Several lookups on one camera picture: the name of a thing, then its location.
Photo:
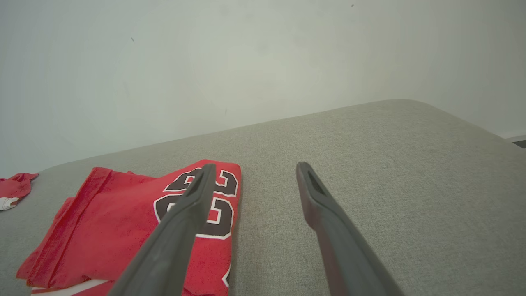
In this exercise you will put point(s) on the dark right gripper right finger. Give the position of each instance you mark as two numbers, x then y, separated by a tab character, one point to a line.
341	242

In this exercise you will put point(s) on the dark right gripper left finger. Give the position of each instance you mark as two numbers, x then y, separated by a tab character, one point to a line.
176	238

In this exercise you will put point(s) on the white wall skirting board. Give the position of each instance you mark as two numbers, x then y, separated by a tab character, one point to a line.
515	137

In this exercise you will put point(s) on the red jersey with number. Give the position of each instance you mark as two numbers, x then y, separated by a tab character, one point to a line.
115	222

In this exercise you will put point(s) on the red shorts white trim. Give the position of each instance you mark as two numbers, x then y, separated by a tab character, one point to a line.
16	187

